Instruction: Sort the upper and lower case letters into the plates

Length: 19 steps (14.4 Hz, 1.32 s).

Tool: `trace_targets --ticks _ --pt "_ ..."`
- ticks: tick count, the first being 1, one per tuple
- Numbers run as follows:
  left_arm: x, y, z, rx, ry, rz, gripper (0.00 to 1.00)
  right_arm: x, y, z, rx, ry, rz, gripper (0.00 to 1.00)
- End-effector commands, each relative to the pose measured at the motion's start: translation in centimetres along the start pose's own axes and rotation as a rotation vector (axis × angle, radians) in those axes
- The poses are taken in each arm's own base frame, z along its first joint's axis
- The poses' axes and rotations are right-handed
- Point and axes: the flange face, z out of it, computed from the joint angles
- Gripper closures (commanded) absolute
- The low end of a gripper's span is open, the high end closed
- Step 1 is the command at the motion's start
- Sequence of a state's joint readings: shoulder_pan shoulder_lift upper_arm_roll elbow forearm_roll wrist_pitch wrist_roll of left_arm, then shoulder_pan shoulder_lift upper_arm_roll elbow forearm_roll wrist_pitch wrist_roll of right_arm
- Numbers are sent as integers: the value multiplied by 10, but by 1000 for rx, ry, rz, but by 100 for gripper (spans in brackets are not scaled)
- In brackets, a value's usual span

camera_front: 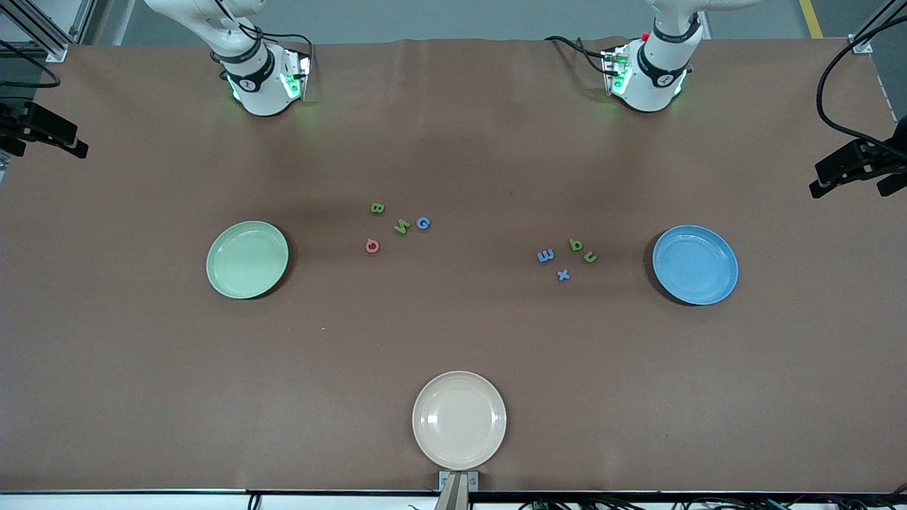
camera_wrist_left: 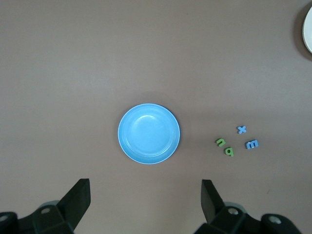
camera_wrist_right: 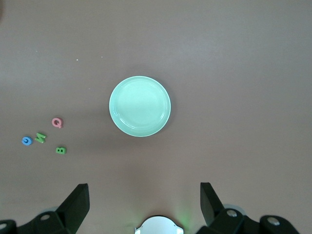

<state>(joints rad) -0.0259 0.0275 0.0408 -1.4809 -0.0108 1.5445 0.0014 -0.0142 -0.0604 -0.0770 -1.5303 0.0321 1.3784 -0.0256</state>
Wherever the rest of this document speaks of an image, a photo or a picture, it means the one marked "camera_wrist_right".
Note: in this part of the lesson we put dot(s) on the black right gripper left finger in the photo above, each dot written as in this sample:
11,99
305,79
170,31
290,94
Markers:
70,209

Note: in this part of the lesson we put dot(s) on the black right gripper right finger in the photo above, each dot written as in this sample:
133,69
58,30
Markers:
212,207

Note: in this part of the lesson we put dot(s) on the green letter B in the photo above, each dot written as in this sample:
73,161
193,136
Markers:
60,150

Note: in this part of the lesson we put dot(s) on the green letter M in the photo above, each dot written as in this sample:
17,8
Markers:
40,137

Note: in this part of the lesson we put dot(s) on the blue letter G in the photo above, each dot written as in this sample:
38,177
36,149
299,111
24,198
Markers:
26,140

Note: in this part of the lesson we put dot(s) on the pink letter Q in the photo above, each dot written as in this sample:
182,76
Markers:
57,122

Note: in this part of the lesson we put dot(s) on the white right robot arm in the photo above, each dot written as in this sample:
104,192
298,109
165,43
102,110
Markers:
158,226

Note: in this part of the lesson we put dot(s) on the light green plate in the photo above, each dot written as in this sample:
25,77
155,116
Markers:
140,106

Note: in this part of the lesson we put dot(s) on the brown table cover mat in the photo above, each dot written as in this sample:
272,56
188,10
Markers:
219,48

